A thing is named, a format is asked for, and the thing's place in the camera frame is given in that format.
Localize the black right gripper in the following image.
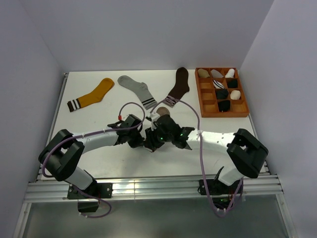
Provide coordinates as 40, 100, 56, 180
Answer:
145, 123, 173, 150

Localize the tan sock with maroon cuff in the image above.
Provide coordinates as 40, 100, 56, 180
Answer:
142, 106, 171, 152

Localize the plain black sock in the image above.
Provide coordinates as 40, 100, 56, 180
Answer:
215, 89, 229, 100

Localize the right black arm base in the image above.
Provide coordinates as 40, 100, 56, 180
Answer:
206, 179, 244, 210

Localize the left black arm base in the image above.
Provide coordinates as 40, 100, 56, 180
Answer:
67, 182, 113, 218

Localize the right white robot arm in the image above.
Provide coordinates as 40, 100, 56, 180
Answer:
144, 115, 268, 193

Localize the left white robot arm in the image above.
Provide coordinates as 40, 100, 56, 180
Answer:
39, 115, 144, 198

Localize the brown sock with pink stripes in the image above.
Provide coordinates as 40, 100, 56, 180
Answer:
163, 67, 190, 107

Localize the grey sock with black stripes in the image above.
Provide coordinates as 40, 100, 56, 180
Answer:
117, 75, 157, 110

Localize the mustard yellow sock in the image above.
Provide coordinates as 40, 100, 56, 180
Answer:
67, 78, 114, 112

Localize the orange wooden compartment tray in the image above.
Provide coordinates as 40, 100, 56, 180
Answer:
195, 67, 250, 118

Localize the rolled beige sock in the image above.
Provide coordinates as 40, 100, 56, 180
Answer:
197, 68, 210, 78

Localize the rolled striped sock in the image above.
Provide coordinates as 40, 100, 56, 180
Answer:
212, 79, 225, 89

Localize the rolled grey sock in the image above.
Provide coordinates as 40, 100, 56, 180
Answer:
211, 69, 223, 78

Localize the rolled cream sock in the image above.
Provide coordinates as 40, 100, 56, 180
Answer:
230, 90, 241, 100

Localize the rolled black sock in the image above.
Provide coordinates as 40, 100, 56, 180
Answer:
226, 78, 239, 88

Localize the rolled white sock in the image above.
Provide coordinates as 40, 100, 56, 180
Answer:
225, 68, 235, 78

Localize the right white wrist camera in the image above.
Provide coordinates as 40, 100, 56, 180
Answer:
146, 112, 161, 131

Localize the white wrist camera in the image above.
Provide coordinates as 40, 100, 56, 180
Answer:
146, 112, 161, 131
118, 114, 129, 121

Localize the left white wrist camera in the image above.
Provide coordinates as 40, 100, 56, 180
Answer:
118, 114, 129, 121

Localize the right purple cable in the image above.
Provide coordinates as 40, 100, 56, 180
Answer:
148, 99, 244, 218

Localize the purple cable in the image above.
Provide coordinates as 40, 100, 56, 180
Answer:
41, 102, 146, 219
148, 99, 244, 218

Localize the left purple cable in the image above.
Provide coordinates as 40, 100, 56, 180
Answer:
41, 102, 146, 219

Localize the aluminium frame rail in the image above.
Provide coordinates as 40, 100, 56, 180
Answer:
23, 175, 283, 203

